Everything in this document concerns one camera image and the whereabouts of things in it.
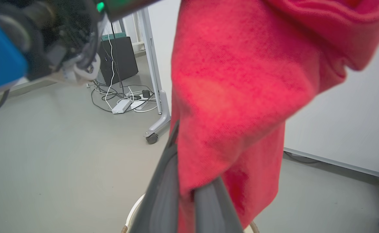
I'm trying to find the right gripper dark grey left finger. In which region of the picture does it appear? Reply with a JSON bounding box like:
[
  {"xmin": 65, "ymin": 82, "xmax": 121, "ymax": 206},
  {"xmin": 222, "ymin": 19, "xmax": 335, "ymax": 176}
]
[{"xmin": 129, "ymin": 119, "xmax": 181, "ymax": 233}]

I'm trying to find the left gripper dark and white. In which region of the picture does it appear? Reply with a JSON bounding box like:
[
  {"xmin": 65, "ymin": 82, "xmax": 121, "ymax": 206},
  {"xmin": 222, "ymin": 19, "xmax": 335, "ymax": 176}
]
[{"xmin": 0, "ymin": 0, "xmax": 161, "ymax": 85}]

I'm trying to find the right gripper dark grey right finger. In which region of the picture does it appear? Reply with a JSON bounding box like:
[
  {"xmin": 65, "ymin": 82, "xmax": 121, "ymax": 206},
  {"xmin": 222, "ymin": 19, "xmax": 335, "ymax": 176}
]
[{"xmin": 193, "ymin": 176, "xmax": 244, "ymax": 233}]

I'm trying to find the red white garment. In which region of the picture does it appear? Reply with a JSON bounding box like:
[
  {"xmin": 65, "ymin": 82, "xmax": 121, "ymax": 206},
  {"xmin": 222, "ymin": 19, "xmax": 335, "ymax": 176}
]
[{"xmin": 171, "ymin": 0, "xmax": 379, "ymax": 233}]

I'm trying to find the beige perforated laundry basket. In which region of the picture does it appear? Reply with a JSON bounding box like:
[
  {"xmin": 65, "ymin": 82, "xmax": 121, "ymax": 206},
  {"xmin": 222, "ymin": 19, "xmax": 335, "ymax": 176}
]
[{"xmin": 121, "ymin": 194, "xmax": 260, "ymax": 233}]

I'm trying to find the black computer case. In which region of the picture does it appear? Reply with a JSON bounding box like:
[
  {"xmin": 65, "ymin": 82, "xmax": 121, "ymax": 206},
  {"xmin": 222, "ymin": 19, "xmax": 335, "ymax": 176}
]
[{"xmin": 97, "ymin": 36, "xmax": 139, "ymax": 86}]

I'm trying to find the grey partition foot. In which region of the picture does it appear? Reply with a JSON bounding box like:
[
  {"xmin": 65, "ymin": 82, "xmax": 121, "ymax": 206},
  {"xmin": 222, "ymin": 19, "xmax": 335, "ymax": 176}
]
[{"xmin": 144, "ymin": 90, "xmax": 171, "ymax": 138}]

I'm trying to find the white hanging cable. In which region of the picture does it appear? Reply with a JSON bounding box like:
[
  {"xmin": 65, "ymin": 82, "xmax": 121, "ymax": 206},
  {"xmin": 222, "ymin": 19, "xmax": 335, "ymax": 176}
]
[{"xmin": 105, "ymin": 21, "xmax": 116, "ymax": 110}]

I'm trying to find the white power strip with cables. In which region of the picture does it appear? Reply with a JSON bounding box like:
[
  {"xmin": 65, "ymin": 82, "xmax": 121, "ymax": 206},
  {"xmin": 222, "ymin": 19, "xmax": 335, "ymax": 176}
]
[{"xmin": 91, "ymin": 79, "xmax": 154, "ymax": 114}]

